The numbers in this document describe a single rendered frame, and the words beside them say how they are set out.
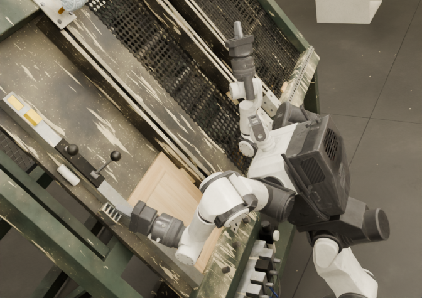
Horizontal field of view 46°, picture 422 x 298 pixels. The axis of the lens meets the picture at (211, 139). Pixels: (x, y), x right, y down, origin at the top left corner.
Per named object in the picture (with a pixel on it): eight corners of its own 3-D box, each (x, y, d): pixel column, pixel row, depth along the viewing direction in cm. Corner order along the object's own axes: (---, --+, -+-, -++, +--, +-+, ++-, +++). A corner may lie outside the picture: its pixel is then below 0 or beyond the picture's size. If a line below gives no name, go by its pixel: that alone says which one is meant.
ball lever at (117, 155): (94, 183, 169) (122, 158, 166) (86, 175, 168) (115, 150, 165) (96, 178, 173) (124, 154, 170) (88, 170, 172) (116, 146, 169)
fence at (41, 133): (192, 288, 187) (200, 286, 184) (-3, 104, 161) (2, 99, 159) (197, 278, 190) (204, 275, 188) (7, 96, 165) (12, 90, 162)
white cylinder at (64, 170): (54, 170, 166) (72, 187, 168) (59, 167, 164) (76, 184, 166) (59, 165, 168) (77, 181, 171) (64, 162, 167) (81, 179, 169)
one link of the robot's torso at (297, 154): (370, 169, 183) (326, 91, 170) (357, 237, 159) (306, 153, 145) (299, 185, 201) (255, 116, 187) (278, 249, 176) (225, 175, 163)
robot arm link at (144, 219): (128, 214, 145) (165, 231, 143) (143, 192, 152) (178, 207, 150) (124, 239, 153) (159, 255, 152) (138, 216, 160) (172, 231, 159)
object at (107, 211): (111, 225, 173) (116, 223, 171) (97, 212, 171) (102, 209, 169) (117, 217, 176) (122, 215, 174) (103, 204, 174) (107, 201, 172)
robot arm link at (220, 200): (201, 250, 138) (218, 220, 123) (181, 219, 142) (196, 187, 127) (231, 233, 143) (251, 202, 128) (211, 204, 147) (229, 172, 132)
